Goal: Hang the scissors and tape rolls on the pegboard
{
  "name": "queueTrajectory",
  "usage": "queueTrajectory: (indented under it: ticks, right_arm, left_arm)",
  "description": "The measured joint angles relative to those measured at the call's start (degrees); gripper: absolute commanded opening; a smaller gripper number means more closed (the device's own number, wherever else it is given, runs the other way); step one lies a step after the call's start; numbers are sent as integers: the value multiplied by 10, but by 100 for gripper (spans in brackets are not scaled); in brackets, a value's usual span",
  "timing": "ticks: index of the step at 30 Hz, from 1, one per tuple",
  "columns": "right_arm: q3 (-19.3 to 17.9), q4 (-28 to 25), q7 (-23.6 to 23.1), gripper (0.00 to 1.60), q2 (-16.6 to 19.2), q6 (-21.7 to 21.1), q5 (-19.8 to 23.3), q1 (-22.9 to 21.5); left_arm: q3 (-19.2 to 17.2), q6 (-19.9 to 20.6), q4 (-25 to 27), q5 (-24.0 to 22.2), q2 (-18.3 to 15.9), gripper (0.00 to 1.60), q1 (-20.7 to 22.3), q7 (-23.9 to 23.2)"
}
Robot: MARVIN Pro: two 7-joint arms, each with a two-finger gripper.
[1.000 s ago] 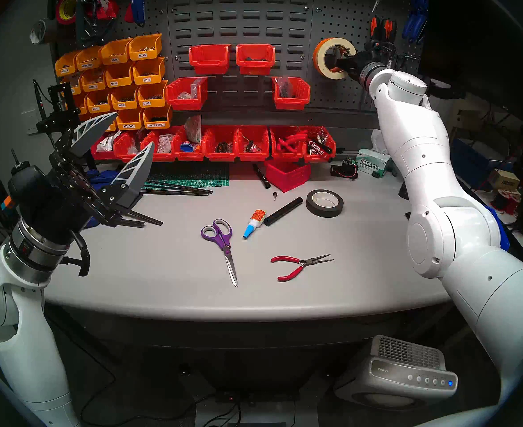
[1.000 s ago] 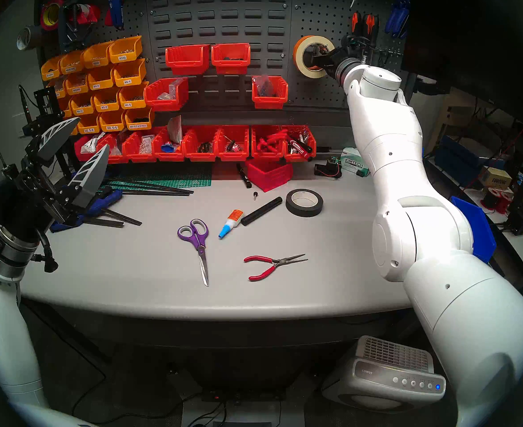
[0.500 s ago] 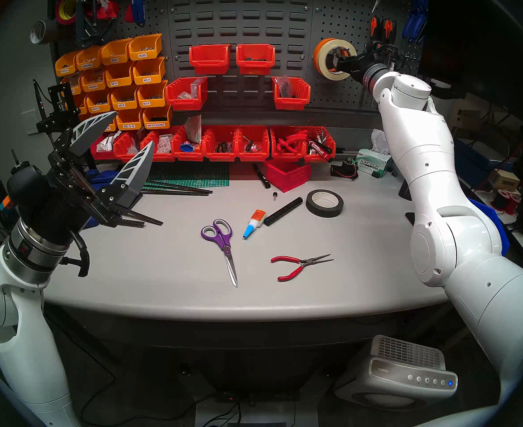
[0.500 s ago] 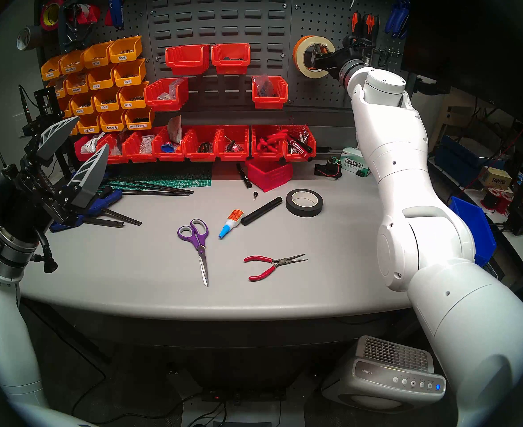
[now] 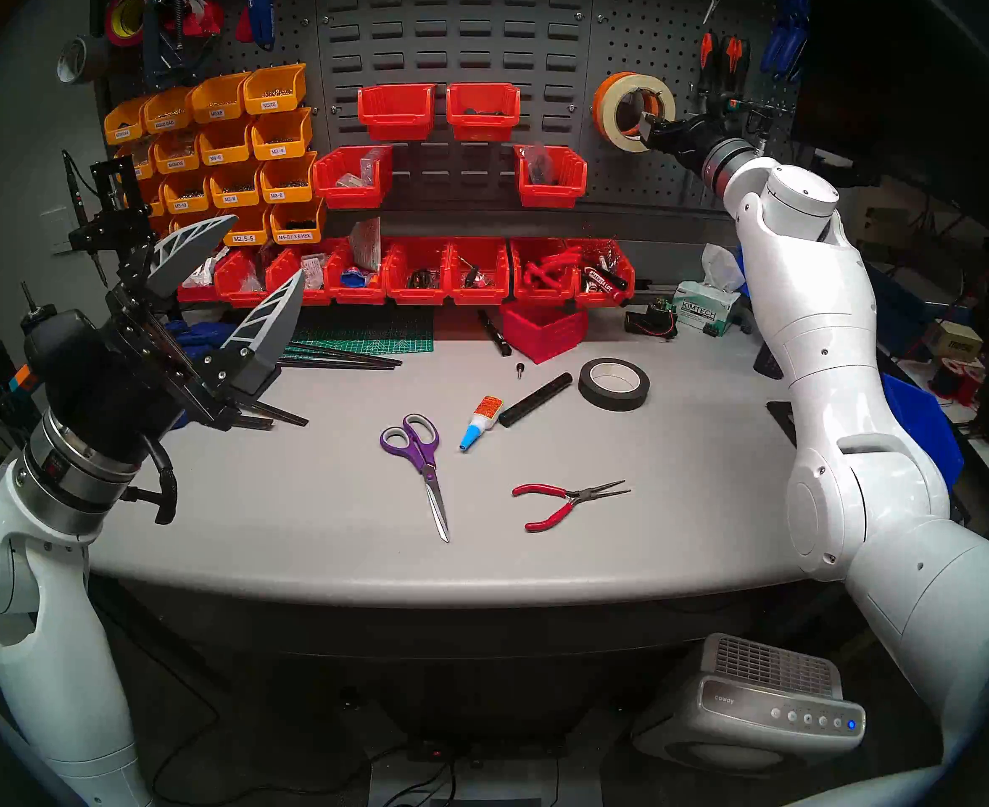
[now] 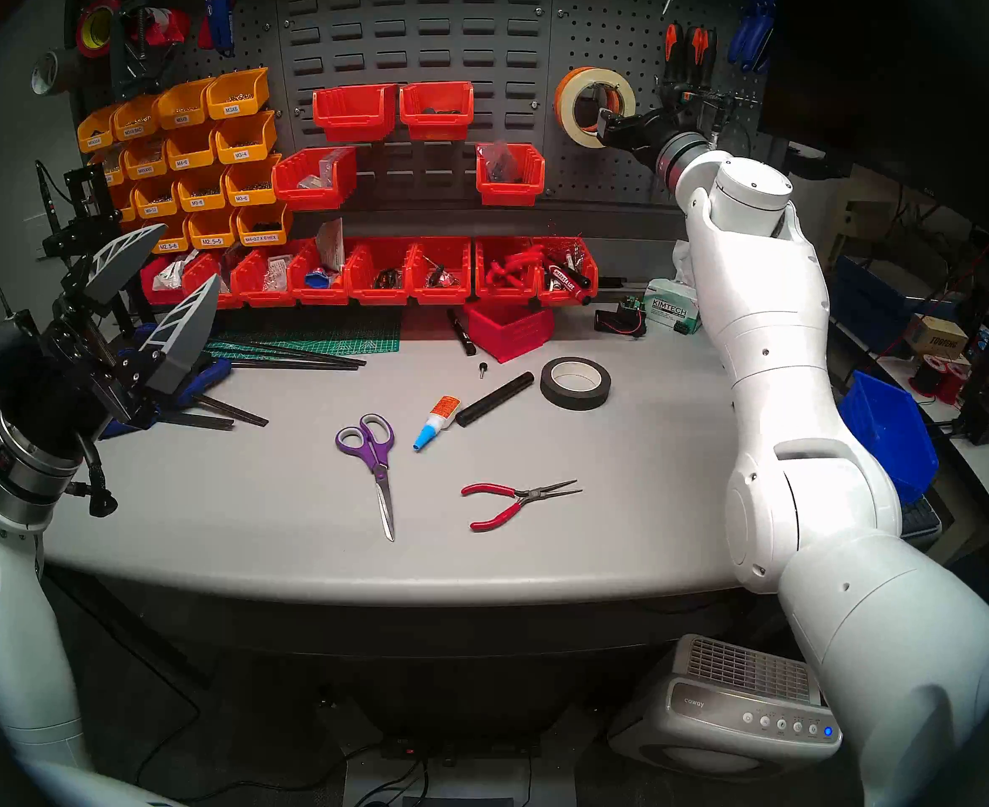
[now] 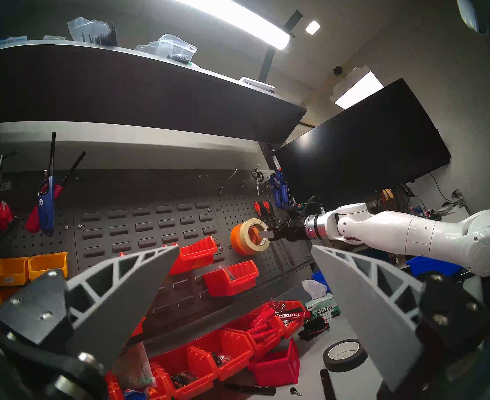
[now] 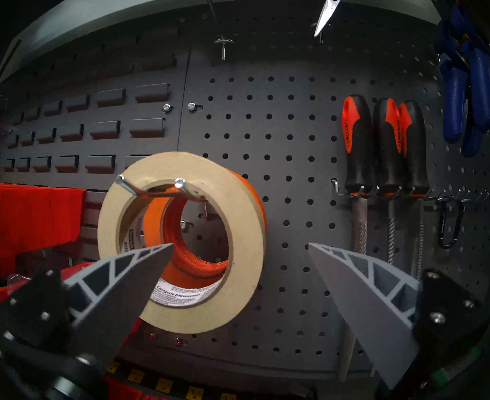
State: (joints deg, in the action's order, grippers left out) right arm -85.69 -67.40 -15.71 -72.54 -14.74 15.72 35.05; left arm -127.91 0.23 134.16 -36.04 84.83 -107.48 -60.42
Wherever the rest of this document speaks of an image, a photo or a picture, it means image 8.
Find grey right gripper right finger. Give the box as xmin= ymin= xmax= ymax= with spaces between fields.
xmin=309 ymin=244 xmax=490 ymax=390

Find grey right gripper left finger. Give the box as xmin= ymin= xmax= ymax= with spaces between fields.
xmin=0 ymin=243 xmax=175 ymax=373

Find orange tape roll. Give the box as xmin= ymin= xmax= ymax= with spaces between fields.
xmin=143 ymin=170 xmax=267 ymax=290

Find beige masking tape roll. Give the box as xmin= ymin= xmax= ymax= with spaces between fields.
xmin=97 ymin=151 xmax=267 ymax=334

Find black outlet strip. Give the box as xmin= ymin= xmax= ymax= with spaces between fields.
xmin=103 ymin=359 xmax=239 ymax=400

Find black carabiner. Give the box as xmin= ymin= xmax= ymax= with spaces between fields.
xmin=436 ymin=199 xmax=465 ymax=250

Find metal double peg hook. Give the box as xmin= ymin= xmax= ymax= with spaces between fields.
xmin=116 ymin=175 xmax=209 ymax=219

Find metal multi hook tool rack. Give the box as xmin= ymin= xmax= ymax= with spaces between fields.
xmin=331 ymin=177 xmax=490 ymax=203

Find small metal peg hook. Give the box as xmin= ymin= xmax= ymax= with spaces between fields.
xmin=213 ymin=34 xmax=234 ymax=62

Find silver snips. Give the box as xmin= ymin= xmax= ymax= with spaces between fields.
xmin=314 ymin=0 xmax=382 ymax=38

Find blue handled hanging pliers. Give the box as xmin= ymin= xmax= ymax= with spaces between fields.
xmin=432 ymin=3 xmax=490 ymax=159

